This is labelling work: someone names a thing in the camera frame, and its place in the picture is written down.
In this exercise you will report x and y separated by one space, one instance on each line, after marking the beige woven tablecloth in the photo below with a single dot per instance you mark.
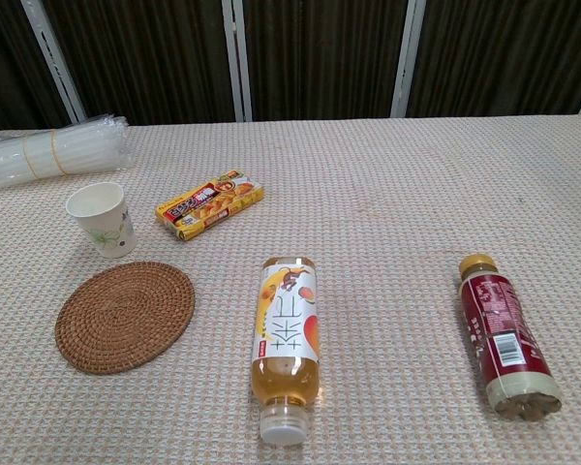
368 271

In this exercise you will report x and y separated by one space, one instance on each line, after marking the yellow curry box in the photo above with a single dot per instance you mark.
210 203

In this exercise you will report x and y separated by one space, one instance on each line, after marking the bundle of clear plastic straws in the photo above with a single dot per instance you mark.
53 150

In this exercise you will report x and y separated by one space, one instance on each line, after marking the red label bottle gold cap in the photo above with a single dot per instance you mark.
503 334

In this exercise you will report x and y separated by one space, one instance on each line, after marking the yellow tea bottle white cap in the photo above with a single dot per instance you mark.
286 334

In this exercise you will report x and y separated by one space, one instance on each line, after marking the white floral paper cup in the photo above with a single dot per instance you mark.
97 203

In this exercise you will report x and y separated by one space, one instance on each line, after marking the round woven rattan coaster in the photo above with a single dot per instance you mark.
125 317

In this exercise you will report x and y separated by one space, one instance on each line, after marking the dark corrugated curtain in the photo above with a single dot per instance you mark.
319 53

